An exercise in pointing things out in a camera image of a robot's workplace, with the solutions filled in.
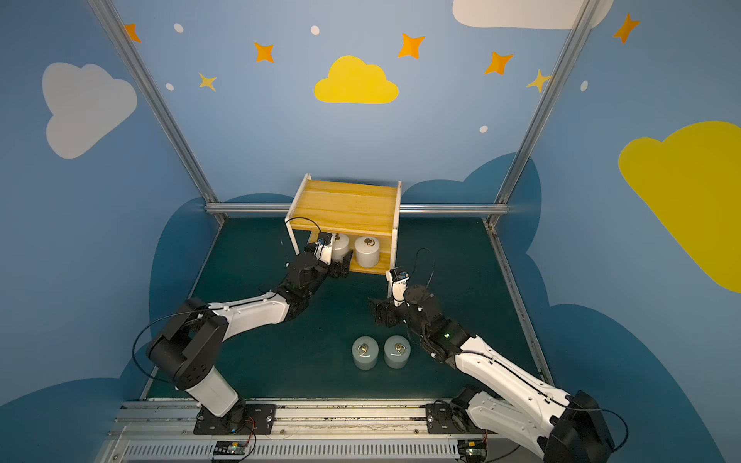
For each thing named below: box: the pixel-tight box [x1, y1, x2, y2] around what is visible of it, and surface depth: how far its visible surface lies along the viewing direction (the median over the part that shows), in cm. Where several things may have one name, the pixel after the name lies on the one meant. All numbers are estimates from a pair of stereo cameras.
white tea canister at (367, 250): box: [354, 235, 381, 269], surface depth 84 cm
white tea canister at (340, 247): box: [331, 233, 351, 263], surface depth 85 cm
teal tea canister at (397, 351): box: [384, 334, 412, 370], surface depth 81 cm
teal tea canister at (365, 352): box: [352, 335, 380, 371], surface depth 81 cm
